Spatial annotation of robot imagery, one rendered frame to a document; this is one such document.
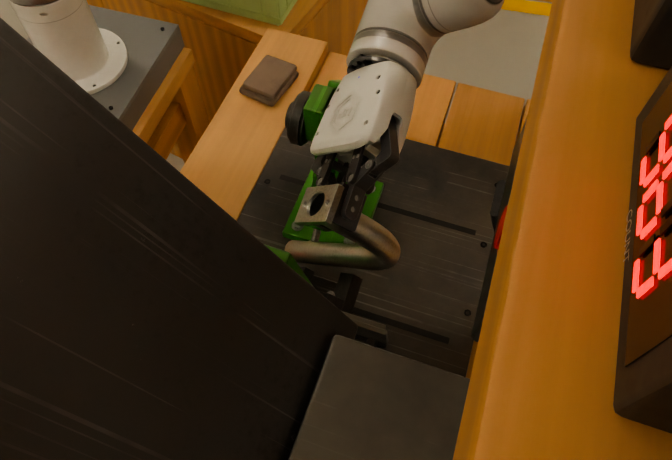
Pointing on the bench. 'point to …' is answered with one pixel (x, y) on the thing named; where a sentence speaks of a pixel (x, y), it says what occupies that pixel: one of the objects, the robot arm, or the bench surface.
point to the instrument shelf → (566, 242)
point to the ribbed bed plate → (369, 328)
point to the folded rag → (269, 80)
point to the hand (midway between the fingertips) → (336, 208)
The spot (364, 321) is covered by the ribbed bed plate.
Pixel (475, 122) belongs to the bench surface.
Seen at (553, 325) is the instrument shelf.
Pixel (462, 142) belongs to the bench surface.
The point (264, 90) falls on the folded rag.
